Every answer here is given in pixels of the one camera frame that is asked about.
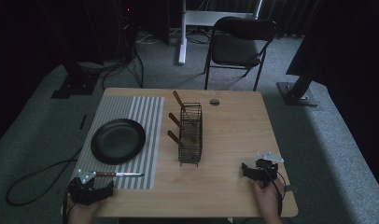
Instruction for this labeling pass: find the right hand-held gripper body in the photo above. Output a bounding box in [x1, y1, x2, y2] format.
[254, 151, 286, 189]

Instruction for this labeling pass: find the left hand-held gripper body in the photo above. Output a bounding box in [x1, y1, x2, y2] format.
[68, 169, 101, 207]

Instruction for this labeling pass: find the wooden handled table knife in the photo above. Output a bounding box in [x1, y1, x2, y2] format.
[94, 171, 146, 178]

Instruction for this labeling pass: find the black wire cutlery rack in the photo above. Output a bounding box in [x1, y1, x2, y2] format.
[177, 102, 204, 167]

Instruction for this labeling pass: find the person's left hand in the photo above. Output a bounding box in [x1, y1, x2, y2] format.
[66, 196, 102, 224]

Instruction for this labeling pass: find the person's right hand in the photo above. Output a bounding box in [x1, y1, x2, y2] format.
[251, 178, 286, 220]

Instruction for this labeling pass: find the black round plate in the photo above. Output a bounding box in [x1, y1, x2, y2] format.
[90, 118, 147, 166]

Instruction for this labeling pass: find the small black floor object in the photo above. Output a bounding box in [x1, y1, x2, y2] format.
[78, 114, 88, 131]

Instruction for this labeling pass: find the grey striped placemat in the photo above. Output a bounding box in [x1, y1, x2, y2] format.
[72, 95, 165, 191]

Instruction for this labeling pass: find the black stand with flat base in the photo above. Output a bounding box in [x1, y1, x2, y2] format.
[275, 59, 323, 108]

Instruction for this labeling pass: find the black stand with square base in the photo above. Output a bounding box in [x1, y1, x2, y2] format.
[50, 60, 101, 100]

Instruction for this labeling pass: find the black folding chair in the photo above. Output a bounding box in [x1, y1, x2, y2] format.
[204, 16, 278, 92]

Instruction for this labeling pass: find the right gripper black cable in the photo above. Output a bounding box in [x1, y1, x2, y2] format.
[262, 165, 288, 218]

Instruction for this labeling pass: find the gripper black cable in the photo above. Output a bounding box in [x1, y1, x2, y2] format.
[62, 186, 72, 224]
[262, 165, 288, 218]

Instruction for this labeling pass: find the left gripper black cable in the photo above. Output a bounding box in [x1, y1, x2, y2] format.
[62, 186, 72, 224]

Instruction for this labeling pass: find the black floor cable loop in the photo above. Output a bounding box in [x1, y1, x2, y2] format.
[5, 147, 83, 207]

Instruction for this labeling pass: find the wooden handled utensil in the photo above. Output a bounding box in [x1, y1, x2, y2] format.
[172, 90, 199, 127]
[168, 112, 199, 144]
[166, 130, 199, 157]

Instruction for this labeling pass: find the bundle of floor cables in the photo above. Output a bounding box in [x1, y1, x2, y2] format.
[78, 29, 146, 90]

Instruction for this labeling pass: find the white desk frame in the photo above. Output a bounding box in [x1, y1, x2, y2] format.
[177, 0, 264, 66]

